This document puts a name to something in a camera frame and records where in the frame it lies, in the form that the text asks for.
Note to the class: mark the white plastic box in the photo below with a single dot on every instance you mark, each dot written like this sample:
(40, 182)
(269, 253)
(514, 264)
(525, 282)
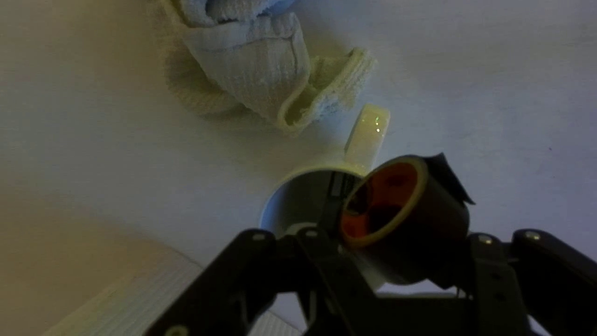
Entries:
(124, 299)

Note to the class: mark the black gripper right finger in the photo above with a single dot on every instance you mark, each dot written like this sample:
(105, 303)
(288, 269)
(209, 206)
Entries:
(541, 286)

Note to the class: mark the white mug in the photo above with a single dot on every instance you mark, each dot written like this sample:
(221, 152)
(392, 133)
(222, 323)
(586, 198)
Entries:
(299, 198)

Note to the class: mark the grey white cloth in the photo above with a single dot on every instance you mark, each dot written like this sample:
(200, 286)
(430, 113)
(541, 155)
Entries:
(262, 57)

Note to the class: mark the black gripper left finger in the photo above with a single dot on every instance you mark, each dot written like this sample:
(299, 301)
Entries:
(267, 281)

